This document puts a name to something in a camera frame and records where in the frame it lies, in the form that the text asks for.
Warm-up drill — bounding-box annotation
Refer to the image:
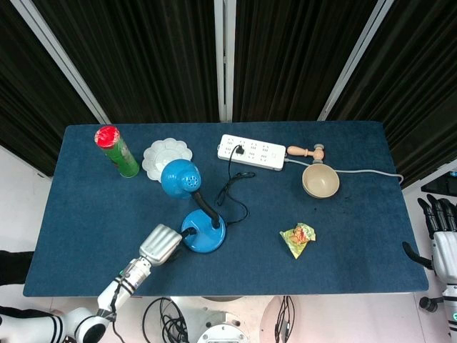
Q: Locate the small wooden mallet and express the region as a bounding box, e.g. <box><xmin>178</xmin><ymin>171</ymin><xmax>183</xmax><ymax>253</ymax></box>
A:
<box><xmin>287</xmin><ymin>144</ymin><xmax>326</xmax><ymax>166</ymax></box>

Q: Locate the beige bowl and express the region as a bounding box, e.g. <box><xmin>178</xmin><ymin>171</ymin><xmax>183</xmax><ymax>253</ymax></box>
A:
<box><xmin>301</xmin><ymin>164</ymin><xmax>341</xmax><ymax>199</ymax></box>

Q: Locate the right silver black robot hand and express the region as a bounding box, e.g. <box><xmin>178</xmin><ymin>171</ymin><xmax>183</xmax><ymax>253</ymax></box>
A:
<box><xmin>402</xmin><ymin>194</ymin><xmax>457</xmax><ymax>285</ymax></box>

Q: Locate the black pleated curtain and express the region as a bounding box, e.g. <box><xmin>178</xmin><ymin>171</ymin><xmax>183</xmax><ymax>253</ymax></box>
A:
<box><xmin>326</xmin><ymin>0</ymin><xmax>457</xmax><ymax>189</ymax></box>
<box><xmin>231</xmin><ymin>0</ymin><xmax>379</xmax><ymax>122</ymax></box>
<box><xmin>34</xmin><ymin>0</ymin><xmax>221</xmax><ymax>124</ymax></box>
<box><xmin>0</xmin><ymin>0</ymin><xmax>101</xmax><ymax>178</ymax></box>

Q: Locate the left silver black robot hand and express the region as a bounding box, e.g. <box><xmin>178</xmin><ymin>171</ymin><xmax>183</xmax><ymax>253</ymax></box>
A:
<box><xmin>138</xmin><ymin>224</ymin><xmax>196</xmax><ymax>267</ymax></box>

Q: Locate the silver aluminium frame post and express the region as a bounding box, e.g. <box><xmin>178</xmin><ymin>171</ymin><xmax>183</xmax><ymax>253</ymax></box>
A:
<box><xmin>214</xmin><ymin>0</ymin><xmax>236</xmax><ymax>122</ymax></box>
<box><xmin>9</xmin><ymin>0</ymin><xmax>111</xmax><ymax>125</ymax></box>
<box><xmin>317</xmin><ymin>0</ymin><xmax>393</xmax><ymax>121</ymax></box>

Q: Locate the crumpled yellow snack wrapper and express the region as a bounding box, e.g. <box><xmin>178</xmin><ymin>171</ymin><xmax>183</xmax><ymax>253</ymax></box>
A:
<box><xmin>279</xmin><ymin>222</ymin><xmax>318</xmax><ymax>260</ymax></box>

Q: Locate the white power strip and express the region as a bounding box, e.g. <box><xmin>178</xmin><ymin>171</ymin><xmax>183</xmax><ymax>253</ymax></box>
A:
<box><xmin>216</xmin><ymin>134</ymin><xmax>287</xmax><ymax>172</ymax></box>

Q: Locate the coiled black cable bundle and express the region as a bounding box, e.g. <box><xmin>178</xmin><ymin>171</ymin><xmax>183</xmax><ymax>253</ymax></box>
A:
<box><xmin>142</xmin><ymin>297</ymin><xmax>189</xmax><ymax>343</ymax></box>

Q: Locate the blue felt table mat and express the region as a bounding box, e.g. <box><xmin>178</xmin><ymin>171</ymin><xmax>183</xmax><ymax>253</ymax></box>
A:
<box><xmin>23</xmin><ymin>121</ymin><xmax>429</xmax><ymax>297</ymax></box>

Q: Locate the blue gooseneck desk lamp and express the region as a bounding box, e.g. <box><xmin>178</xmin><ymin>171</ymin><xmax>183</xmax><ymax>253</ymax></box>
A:
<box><xmin>160</xmin><ymin>159</ymin><xmax>227</xmax><ymax>254</ymax></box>

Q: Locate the green chip can red lid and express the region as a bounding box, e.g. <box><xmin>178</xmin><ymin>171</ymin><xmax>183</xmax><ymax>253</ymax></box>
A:
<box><xmin>94</xmin><ymin>124</ymin><xmax>141</xmax><ymax>179</ymax></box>

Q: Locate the black power cable with plug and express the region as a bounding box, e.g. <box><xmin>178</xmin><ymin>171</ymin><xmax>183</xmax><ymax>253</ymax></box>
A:
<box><xmin>216</xmin><ymin>144</ymin><xmax>256</xmax><ymax>226</ymax></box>

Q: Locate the white grey robot base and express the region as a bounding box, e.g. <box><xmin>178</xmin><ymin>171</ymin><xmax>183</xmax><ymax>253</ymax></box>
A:
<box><xmin>171</xmin><ymin>295</ymin><xmax>276</xmax><ymax>343</ymax></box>

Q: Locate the white flower-shaped paint palette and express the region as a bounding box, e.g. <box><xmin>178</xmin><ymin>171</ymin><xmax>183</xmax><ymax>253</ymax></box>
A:
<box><xmin>141</xmin><ymin>139</ymin><xmax>194</xmax><ymax>182</ymax></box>

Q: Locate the hanging black cable bundle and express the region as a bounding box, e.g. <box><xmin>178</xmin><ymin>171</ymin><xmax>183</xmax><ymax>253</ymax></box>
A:
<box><xmin>274</xmin><ymin>295</ymin><xmax>296</xmax><ymax>343</ymax></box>

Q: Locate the grey power strip cable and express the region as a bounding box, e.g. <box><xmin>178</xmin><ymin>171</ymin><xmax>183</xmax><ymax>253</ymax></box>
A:
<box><xmin>283</xmin><ymin>159</ymin><xmax>404</xmax><ymax>187</ymax></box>

